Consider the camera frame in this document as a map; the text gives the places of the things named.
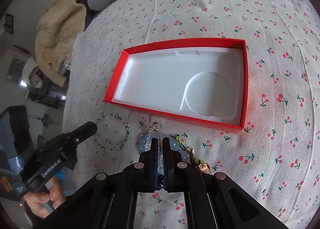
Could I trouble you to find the beige knitted blanket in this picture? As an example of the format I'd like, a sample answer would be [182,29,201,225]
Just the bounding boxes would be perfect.
[35,0,86,87]

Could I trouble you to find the multicolour seed bead necklace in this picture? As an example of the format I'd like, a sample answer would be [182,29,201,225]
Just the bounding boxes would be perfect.
[94,113,130,151]

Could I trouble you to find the green beaded cord charm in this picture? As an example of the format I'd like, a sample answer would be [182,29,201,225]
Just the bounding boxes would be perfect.
[171,135,204,166]

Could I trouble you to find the left hand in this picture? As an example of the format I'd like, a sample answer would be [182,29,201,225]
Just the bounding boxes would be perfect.
[23,176,66,218]

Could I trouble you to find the red jewelry box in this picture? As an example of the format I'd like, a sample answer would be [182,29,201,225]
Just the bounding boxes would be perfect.
[104,38,249,133]

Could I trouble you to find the cherry print bed sheet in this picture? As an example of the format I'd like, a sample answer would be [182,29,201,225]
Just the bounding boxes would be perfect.
[63,0,319,228]

